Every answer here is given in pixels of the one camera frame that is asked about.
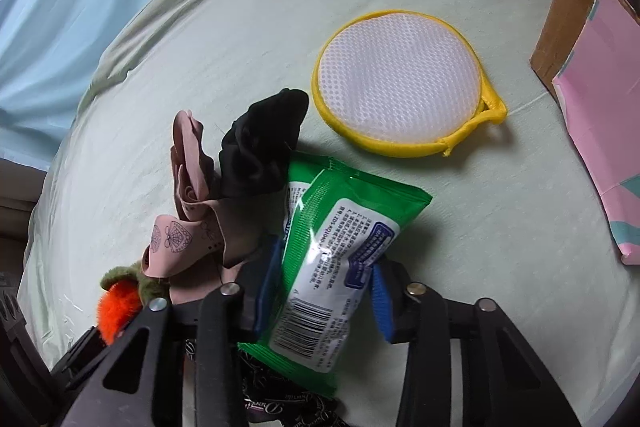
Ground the pink cardboard box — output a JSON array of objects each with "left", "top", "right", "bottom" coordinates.
[{"left": 529, "top": 0, "right": 640, "bottom": 266}]

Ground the orange and green plush toy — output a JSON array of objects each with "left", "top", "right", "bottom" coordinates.
[{"left": 96, "top": 261, "right": 169, "bottom": 347}]

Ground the yellow rimmed white mesh pad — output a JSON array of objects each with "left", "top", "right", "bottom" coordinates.
[{"left": 312, "top": 9, "right": 508, "bottom": 158}]

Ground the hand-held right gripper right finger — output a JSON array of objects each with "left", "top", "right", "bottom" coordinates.
[{"left": 369, "top": 261, "right": 583, "bottom": 427}]

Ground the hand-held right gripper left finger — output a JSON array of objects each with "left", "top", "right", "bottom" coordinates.
[{"left": 62, "top": 234, "right": 286, "bottom": 427}]

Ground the dark printed cloth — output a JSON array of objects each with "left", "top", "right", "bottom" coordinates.
[{"left": 182, "top": 337, "right": 346, "bottom": 427}]

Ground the pink printed cloth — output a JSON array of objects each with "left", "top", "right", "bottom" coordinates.
[{"left": 140, "top": 109, "right": 266, "bottom": 308}]

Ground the green wet wipes pack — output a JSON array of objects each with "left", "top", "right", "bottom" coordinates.
[{"left": 237, "top": 150, "right": 434, "bottom": 399}]

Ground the black cloth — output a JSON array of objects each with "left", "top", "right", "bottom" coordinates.
[{"left": 218, "top": 88, "right": 310, "bottom": 200}]

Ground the pale green bed sheet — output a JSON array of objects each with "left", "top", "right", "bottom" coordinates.
[{"left": 17, "top": 0, "right": 640, "bottom": 427}]

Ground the light blue curtain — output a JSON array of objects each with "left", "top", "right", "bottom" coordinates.
[{"left": 0, "top": 0, "right": 251, "bottom": 172}]

